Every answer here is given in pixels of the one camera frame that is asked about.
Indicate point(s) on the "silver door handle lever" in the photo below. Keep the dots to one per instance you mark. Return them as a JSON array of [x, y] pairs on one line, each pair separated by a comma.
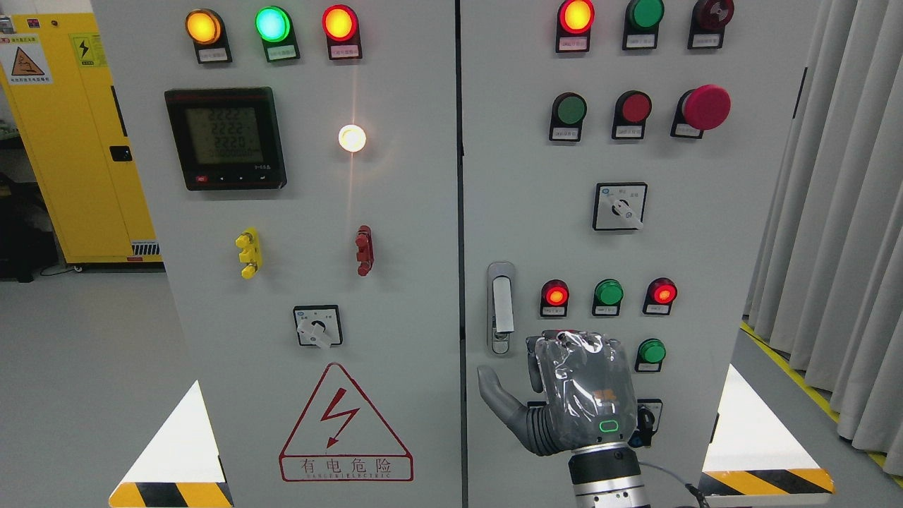
[[502, 305]]

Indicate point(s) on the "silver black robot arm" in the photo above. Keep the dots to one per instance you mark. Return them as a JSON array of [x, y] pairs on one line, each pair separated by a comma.
[[607, 476]]

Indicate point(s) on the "red indicator light left door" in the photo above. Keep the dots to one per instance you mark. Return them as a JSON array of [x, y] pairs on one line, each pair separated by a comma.
[[341, 27]]

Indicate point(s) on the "red terminal connector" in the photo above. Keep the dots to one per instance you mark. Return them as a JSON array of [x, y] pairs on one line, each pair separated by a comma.
[[365, 252]]

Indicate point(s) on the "red lit light left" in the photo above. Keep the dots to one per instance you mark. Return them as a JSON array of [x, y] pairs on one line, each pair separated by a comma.
[[554, 299]]

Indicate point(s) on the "red lit light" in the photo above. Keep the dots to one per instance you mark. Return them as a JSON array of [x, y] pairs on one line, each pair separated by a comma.
[[660, 296], [554, 299]]

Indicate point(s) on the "grey electrical cabinet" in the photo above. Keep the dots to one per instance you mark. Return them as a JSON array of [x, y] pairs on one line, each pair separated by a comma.
[[458, 173]]

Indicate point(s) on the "white lit indicator light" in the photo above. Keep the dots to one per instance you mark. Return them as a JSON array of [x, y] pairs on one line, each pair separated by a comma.
[[352, 138]]

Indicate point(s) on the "green light middle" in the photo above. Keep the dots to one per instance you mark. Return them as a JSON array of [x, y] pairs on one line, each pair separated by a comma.
[[607, 298]]

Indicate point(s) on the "green push button upper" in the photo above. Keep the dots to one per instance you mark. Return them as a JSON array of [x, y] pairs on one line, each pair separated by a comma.
[[567, 114]]

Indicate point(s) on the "green push button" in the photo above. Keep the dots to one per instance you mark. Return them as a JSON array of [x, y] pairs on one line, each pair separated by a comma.
[[650, 356], [567, 114]]

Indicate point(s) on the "yellow terminal connector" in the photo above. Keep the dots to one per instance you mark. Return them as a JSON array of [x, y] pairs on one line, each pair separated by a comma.
[[250, 252]]

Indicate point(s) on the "red lit light right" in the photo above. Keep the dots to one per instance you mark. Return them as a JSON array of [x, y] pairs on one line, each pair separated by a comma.
[[660, 296]]

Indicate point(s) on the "red electric hazard sign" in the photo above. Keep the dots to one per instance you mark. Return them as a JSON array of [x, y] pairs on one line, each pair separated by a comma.
[[341, 437]]

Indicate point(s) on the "green push button lower right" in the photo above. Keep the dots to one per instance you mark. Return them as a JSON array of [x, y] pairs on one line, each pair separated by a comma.
[[650, 356]]

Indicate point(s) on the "red push button upper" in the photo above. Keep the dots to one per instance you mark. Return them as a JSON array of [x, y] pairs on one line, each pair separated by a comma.
[[630, 113]]

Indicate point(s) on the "black digital power meter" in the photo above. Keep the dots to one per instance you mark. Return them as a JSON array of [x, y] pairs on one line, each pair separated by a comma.
[[227, 139]]

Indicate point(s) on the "red-orange top indicator light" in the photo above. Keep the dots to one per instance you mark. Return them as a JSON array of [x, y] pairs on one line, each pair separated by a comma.
[[573, 27]]

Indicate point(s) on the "green lit indicator light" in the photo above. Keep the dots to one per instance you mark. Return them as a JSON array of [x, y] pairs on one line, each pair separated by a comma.
[[276, 32]]

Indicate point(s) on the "red emergency stop button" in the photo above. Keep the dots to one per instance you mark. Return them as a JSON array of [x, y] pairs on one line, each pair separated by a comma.
[[700, 109]]

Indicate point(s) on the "green top indicator light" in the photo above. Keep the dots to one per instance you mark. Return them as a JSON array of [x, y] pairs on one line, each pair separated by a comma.
[[641, 24]]

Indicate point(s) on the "amber indicator light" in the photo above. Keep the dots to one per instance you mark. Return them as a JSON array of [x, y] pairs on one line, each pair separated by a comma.
[[208, 34]]

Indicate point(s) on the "dark red buzzer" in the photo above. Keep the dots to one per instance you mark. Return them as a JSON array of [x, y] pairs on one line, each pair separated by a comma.
[[708, 21]]

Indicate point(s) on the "grey curtain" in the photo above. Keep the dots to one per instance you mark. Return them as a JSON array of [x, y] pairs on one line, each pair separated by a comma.
[[827, 288]]

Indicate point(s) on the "yellow safety cabinet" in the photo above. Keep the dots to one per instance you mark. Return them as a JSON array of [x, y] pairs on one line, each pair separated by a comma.
[[57, 79]]

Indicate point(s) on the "silver handle lock base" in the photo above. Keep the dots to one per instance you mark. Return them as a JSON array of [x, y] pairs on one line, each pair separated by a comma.
[[497, 345]]

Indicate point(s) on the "left door rotary switch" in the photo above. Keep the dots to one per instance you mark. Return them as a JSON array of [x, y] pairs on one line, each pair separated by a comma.
[[318, 325]]

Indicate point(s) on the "upper right rotary switch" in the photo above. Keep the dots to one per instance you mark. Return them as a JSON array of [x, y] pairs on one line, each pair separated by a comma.
[[619, 206]]

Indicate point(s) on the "black key selector switch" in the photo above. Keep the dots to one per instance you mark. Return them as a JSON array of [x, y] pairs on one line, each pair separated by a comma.
[[647, 423]]

